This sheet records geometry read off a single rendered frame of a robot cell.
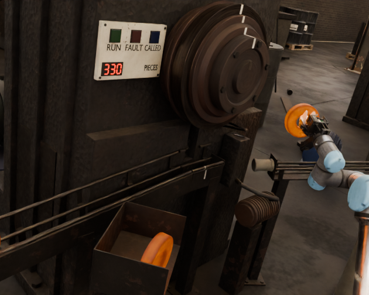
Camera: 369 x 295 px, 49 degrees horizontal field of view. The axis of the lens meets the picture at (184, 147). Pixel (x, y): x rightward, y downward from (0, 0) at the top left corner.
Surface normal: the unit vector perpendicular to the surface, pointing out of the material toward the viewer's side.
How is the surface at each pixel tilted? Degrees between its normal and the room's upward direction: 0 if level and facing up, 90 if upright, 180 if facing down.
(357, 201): 82
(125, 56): 90
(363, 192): 82
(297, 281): 0
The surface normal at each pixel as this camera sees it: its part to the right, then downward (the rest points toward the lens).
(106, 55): 0.69, 0.40
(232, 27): 0.23, -0.52
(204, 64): -0.27, 0.14
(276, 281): 0.18, -0.90
